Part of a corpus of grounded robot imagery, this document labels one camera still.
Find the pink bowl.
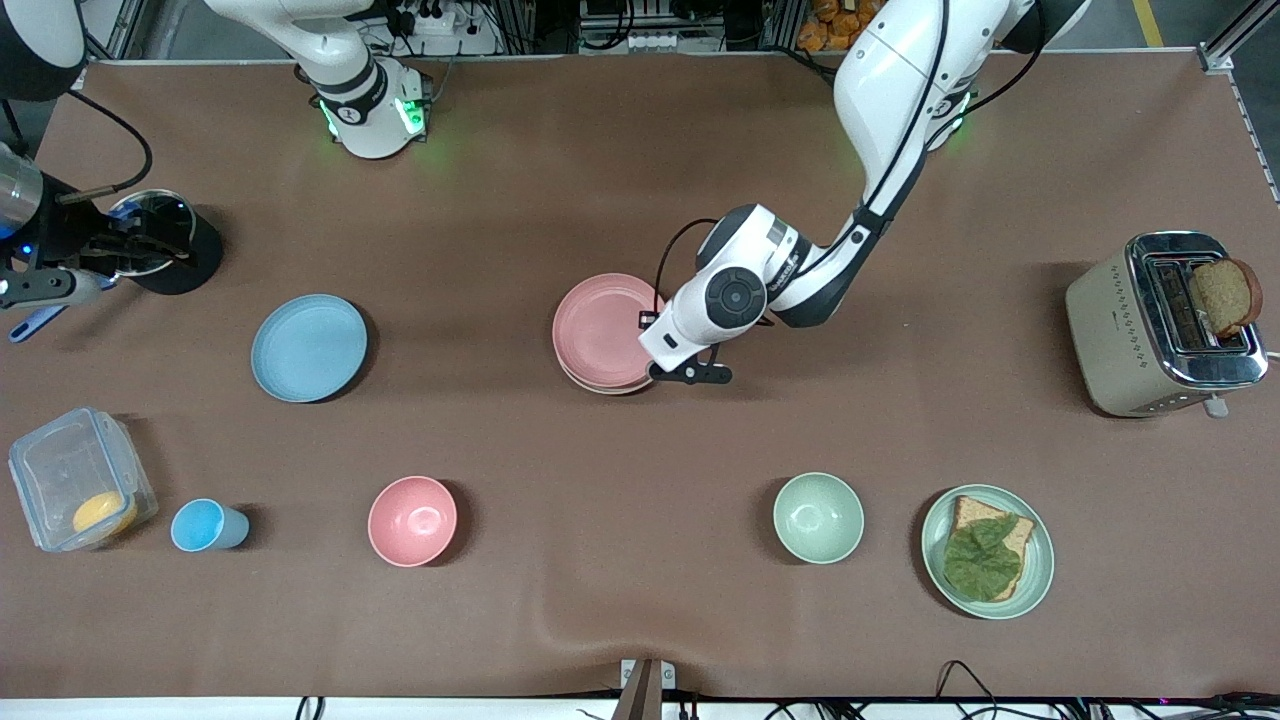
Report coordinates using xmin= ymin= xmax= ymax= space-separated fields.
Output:
xmin=367 ymin=475 xmax=459 ymax=568

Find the yellow food piece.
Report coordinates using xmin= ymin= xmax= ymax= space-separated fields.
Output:
xmin=72 ymin=490 xmax=139 ymax=541

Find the bread slice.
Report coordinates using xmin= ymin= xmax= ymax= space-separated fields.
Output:
xmin=945 ymin=495 xmax=1036 ymax=603

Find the beige chrome toaster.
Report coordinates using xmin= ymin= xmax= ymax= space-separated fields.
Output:
xmin=1065 ymin=232 xmax=1269 ymax=419

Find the brown stand pole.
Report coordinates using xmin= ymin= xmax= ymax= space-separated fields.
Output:
xmin=612 ymin=660 xmax=663 ymax=720

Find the black looped cable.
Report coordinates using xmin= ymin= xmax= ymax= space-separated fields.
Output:
xmin=935 ymin=660 xmax=1001 ymax=720

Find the aluminium frame profile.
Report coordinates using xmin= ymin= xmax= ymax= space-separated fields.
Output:
xmin=1198 ymin=0 xmax=1280 ymax=76

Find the black camera cable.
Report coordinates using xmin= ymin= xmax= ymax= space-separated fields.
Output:
xmin=58 ymin=92 xmax=155 ymax=204
xmin=655 ymin=218 xmax=723 ymax=316

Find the clear plastic container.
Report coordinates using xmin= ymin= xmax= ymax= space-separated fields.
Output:
xmin=8 ymin=406 xmax=159 ymax=553

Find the black round pan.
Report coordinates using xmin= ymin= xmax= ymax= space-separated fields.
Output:
xmin=128 ymin=205 xmax=224 ymax=296

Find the blue utensil handle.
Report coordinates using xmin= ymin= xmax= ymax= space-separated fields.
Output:
xmin=8 ymin=306 xmax=67 ymax=344

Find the beige plate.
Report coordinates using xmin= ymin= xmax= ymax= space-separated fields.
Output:
xmin=558 ymin=362 xmax=657 ymax=397

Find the bag of orange buns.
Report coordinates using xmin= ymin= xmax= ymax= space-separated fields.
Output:
xmin=797 ymin=0 xmax=883 ymax=53

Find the black left camera cable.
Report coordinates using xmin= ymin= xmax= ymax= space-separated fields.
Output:
xmin=655 ymin=218 xmax=723 ymax=316

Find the green plate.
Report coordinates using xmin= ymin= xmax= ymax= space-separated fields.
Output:
xmin=921 ymin=484 xmax=1056 ymax=621

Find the white power strip with plugs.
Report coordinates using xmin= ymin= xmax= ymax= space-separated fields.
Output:
xmin=398 ymin=3 xmax=471 ymax=37

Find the blue cup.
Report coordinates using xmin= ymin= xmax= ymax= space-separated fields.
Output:
xmin=170 ymin=498 xmax=251 ymax=553

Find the brown table cover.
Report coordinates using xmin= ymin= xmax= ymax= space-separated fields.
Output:
xmin=0 ymin=52 xmax=1280 ymax=701

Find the green bowl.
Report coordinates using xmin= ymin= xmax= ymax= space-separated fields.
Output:
xmin=772 ymin=472 xmax=866 ymax=566

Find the brown toast slice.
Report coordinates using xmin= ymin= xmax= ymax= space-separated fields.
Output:
xmin=1188 ymin=258 xmax=1264 ymax=339

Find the green lettuce leaf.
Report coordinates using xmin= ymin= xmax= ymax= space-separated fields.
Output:
xmin=943 ymin=515 xmax=1023 ymax=603

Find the pink plate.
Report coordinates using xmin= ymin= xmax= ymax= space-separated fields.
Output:
xmin=552 ymin=273 xmax=667 ymax=393

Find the metal bracket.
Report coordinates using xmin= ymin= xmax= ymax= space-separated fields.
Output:
xmin=620 ymin=658 xmax=677 ymax=691

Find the black right camera cable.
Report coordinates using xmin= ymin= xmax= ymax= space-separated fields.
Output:
xmin=58 ymin=92 xmax=155 ymax=204

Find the glass pan lid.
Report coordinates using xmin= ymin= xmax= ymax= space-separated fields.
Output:
xmin=105 ymin=188 xmax=198 ymax=277

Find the blue plate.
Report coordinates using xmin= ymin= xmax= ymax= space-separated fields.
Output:
xmin=251 ymin=293 xmax=369 ymax=404

